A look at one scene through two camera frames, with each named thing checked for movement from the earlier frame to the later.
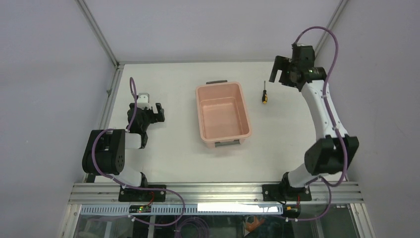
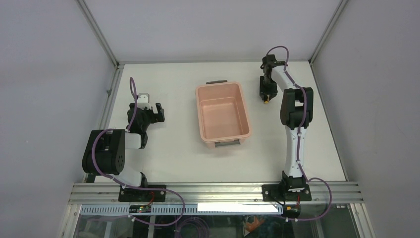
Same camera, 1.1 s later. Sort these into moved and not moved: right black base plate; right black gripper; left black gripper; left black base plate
Moved: right black gripper
Not moved: left black gripper; right black base plate; left black base plate
